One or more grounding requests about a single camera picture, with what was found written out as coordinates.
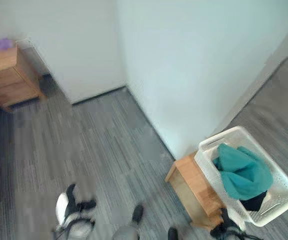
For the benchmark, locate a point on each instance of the low wooden stool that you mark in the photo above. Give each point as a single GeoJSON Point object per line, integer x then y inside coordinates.
{"type": "Point", "coordinates": [196, 185]}

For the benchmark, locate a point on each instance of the wooden nightstand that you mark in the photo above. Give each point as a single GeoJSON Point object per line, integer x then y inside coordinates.
{"type": "Point", "coordinates": [8, 80]}

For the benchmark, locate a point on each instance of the white plastic laundry basket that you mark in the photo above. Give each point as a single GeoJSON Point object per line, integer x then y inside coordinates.
{"type": "Point", "coordinates": [281, 185]}

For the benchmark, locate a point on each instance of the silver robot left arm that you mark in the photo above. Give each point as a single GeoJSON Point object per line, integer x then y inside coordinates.
{"type": "Point", "coordinates": [79, 231]}

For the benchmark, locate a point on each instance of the robot left leg and foot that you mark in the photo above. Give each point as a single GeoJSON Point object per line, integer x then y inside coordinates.
{"type": "Point", "coordinates": [130, 228]}

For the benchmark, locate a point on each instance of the robot right dark foot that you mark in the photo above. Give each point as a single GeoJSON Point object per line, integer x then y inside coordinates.
{"type": "Point", "coordinates": [172, 233]}

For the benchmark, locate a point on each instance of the teal cloth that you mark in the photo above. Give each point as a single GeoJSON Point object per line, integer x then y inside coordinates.
{"type": "Point", "coordinates": [244, 175]}

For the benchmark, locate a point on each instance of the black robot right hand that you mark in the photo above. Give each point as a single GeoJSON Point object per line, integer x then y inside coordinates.
{"type": "Point", "coordinates": [226, 217]}

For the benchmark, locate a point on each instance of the black cloth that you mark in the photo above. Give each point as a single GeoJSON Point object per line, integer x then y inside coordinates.
{"type": "Point", "coordinates": [254, 202]}

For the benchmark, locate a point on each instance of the purple object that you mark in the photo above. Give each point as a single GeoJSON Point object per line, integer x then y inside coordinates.
{"type": "Point", "coordinates": [6, 44]}

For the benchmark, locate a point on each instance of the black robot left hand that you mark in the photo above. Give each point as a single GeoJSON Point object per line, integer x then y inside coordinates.
{"type": "Point", "coordinates": [63, 207]}

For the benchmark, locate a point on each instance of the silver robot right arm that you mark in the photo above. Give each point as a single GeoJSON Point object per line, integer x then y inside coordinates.
{"type": "Point", "coordinates": [234, 234]}

